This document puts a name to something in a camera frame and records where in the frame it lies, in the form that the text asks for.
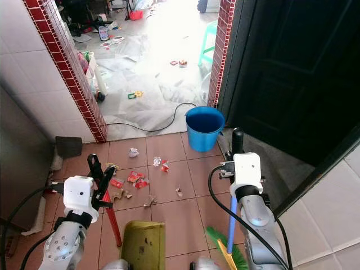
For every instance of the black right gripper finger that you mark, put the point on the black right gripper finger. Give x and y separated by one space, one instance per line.
237 140

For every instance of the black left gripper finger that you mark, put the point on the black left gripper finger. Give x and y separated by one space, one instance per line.
94 166
107 177

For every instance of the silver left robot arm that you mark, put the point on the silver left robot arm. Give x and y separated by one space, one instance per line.
70 247

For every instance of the red snack wrapper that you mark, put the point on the red snack wrapper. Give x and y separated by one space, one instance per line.
138 179

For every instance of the dark grey square board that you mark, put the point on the dark grey square board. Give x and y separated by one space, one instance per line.
68 147

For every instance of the blue plastic bucket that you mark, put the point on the blue plastic bucket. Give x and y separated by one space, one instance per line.
204 132

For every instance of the white crumpled paper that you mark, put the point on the white crumpled paper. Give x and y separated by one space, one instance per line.
133 152

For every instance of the small brown paper scrap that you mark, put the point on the small brown paper scrap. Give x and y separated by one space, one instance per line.
179 192

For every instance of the red and white wrapper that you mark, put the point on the red and white wrapper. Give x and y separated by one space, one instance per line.
160 163

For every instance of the silver left robot leg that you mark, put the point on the silver left robot leg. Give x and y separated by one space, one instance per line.
115 265

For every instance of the silver robot leg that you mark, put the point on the silver robot leg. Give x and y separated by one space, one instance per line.
204 264
115 265

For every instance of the grey metal cabinet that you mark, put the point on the grey metal cabinet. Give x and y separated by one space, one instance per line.
22 169

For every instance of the green and yellow toy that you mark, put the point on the green and yellow toy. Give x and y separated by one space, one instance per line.
135 95

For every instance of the dark door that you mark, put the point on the dark door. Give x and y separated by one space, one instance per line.
298 84

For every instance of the white bottle cart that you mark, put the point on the white bottle cart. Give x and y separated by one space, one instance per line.
93 76

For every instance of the red and yellow toy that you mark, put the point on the red and yellow toy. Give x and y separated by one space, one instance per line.
179 63

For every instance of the silver right robot leg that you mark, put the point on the silver right robot leg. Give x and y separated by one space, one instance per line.
204 264

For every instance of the green plastic stool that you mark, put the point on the green plastic stool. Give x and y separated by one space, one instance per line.
208 42

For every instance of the blue and white packet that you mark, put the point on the blue and white packet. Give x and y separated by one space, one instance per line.
103 34

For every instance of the red plastic basin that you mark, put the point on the red plastic basin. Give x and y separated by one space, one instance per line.
135 15

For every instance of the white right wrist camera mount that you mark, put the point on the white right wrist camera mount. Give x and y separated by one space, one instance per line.
247 169

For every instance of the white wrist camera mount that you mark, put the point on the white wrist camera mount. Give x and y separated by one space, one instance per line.
247 169
77 194

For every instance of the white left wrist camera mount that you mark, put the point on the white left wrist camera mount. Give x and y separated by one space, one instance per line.
77 194

